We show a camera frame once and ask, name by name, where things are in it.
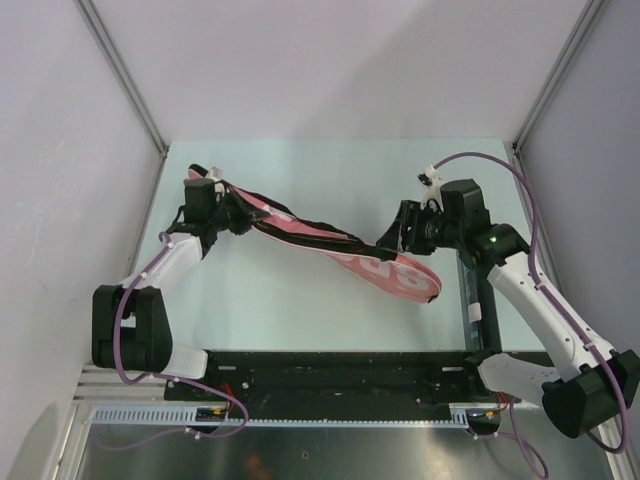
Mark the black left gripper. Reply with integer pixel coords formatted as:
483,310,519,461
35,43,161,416
208,186,268,236

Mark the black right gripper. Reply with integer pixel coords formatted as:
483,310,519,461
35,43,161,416
375,200,463,256

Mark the pink racket bag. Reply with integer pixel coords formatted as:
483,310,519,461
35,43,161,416
187,164,442,303

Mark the black shuttlecock tube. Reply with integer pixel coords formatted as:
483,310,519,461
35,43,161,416
457,257,502,353

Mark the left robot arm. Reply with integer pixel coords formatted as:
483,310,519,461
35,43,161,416
91,178,253,400

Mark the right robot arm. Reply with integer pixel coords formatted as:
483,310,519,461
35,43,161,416
376,179,639,438

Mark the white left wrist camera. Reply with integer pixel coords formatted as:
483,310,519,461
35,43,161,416
206,167,226,195

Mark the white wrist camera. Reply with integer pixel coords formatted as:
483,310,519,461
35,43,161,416
206,167,226,195
417,165,444,209

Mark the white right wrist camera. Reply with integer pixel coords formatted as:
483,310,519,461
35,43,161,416
417,165,444,209

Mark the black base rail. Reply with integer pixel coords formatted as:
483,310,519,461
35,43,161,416
164,349,501,406

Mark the grey cable duct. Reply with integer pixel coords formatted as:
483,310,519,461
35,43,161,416
92,403,501,429

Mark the aluminium frame rail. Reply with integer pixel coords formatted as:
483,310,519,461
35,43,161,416
73,365,165,404

